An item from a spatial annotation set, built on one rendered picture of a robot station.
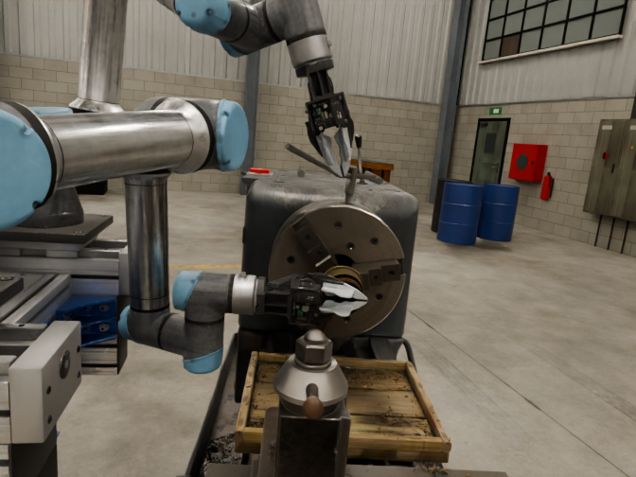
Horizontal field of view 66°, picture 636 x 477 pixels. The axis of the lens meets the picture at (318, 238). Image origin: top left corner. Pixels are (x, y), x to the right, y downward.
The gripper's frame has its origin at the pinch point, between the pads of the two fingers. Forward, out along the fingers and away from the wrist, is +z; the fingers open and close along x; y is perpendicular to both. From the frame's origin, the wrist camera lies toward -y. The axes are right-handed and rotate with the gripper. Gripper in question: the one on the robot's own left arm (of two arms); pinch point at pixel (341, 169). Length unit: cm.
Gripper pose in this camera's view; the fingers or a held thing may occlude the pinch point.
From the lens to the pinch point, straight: 96.9
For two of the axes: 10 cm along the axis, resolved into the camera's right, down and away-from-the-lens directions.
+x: 9.6, -2.8, -0.2
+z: 2.7, 9.4, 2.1
